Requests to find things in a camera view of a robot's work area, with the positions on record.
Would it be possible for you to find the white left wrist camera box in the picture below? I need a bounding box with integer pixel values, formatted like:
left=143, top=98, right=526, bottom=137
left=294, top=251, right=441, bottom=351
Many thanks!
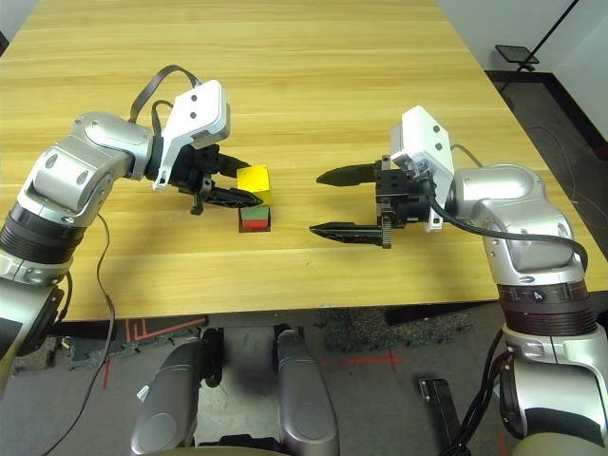
left=151, top=79, right=233, bottom=192

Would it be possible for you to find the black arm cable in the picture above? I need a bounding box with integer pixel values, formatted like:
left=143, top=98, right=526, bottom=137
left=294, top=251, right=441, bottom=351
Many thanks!
left=28, top=65, right=203, bottom=456
left=425, top=144, right=590, bottom=456

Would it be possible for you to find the black robot pelvis block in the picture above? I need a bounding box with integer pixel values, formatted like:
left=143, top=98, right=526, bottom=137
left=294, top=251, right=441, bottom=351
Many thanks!
left=197, top=434, right=281, bottom=450

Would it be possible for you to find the silver right robot leg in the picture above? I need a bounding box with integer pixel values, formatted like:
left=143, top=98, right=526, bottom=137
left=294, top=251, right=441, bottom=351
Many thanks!
left=273, top=325, right=341, bottom=456

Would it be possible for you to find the red tape cross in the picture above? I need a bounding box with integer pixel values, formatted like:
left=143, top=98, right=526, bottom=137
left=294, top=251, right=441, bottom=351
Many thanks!
left=341, top=350, right=409, bottom=372

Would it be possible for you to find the silver robot leg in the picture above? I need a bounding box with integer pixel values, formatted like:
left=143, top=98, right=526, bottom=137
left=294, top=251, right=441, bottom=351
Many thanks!
left=273, top=325, right=341, bottom=456
left=128, top=327, right=224, bottom=456

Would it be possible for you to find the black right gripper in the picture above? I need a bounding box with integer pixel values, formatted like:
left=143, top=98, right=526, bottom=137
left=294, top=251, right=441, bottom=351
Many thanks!
left=308, top=154, right=436, bottom=251

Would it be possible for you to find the silver left robot leg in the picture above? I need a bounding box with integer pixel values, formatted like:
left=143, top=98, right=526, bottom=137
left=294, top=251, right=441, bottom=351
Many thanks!
left=128, top=327, right=224, bottom=456

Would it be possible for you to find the green wooden block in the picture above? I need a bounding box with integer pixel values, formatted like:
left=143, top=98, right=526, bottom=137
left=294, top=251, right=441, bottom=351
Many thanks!
left=240, top=204, right=272, bottom=222

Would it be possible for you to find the red tape line pattern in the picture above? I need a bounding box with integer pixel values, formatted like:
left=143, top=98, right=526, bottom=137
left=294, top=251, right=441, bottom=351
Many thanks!
left=123, top=315, right=208, bottom=343

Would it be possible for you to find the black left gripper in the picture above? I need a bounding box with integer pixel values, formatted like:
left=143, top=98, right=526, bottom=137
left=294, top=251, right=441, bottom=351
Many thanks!
left=173, top=144, right=265, bottom=216

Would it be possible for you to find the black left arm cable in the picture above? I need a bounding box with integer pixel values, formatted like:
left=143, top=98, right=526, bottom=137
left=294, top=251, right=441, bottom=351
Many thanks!
left=28, top=65, right=203, bottom=456

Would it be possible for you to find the thin black stand pole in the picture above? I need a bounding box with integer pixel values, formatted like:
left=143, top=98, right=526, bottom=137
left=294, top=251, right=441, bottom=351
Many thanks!
left=503, top=0, right=583, bottom=91

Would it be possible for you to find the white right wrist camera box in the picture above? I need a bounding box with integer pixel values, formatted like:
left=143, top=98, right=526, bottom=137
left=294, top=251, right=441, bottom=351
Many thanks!
left=389, top=104, right=455, bottom=234

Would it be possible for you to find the dark puzzle foam piece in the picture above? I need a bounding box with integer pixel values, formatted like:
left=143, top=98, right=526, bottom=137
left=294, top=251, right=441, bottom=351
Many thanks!
left=68, top=332, right=162, bottom=371

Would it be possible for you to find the black square marker pad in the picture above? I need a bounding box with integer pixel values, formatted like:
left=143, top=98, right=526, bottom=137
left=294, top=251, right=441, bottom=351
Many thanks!
left=237, top=208, right=274, bottom=235

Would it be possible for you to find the yellow wooden block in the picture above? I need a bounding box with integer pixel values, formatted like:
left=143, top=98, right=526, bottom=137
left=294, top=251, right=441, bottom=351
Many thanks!
left=236, top=164, right=275, bottom=208

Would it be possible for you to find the black flat stand plate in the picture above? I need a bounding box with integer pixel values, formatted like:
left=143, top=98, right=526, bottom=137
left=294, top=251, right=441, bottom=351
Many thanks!
left=495, top=44, right=542, bottom=67

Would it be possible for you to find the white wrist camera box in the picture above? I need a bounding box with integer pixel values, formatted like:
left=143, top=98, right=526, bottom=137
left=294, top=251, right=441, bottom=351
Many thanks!
left=389, top=104, right=455, bottom=234
left=151, top=79, right=233, bottom=192

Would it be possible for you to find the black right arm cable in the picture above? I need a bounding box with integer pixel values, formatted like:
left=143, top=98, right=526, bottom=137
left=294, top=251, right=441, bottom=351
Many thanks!
left=425, top=144, right=590, bottom=456

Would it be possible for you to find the speckled foam mat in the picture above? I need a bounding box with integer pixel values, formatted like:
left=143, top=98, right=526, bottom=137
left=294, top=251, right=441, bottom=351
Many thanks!
left=325, top=306, right=474, bottom=352

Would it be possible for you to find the black flat floor bar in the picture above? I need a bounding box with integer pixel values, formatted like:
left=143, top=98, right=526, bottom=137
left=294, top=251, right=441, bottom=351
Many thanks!
left=418, top=378, right=469, bottom=456

